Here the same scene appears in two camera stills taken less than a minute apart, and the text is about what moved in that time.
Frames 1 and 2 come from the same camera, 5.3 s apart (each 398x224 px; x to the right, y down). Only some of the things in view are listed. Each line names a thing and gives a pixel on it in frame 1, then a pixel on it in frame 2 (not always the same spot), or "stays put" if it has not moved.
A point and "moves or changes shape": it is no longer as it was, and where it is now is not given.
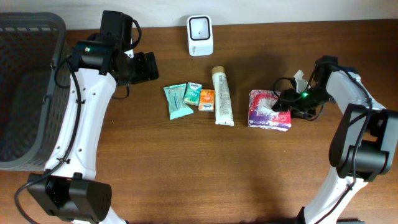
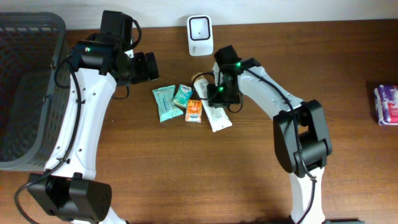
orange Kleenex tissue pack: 206,102 → 193,112
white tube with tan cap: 223,109 moves or changes shape
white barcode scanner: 200,35 stays put
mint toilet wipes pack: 177,106 → 167,110
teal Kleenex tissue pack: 193,93 → 182,96
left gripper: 145,71 stays put
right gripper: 291,93 → 214,98
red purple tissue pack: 260,112 → 386,101
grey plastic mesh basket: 35,71 stays put
